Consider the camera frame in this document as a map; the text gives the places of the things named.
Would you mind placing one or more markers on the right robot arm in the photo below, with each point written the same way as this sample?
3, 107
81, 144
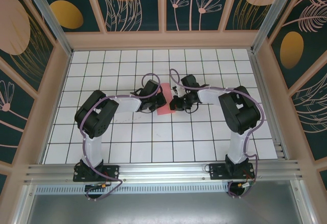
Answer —
240, 111

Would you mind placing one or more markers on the long aluminium mounting rail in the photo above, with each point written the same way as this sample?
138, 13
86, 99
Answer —
163, 170

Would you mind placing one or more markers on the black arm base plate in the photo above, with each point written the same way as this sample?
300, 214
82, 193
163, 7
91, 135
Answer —
217, 171
111, 173

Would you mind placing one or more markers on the aluminium frame strut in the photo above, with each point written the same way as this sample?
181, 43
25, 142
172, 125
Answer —
24, 206
304, 203

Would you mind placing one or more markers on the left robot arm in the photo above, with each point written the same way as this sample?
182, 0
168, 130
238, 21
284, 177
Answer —
94, 116

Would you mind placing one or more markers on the grey metal sheet panel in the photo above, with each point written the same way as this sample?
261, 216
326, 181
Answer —
163, 208

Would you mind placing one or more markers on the pink paper sheet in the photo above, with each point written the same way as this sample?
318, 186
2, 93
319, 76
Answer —
164, 110

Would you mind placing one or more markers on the aluminium side rail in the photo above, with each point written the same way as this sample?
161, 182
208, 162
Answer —
268, 106

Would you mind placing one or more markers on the aluminium corner post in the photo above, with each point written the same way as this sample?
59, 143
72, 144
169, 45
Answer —
273, 17
48, 17

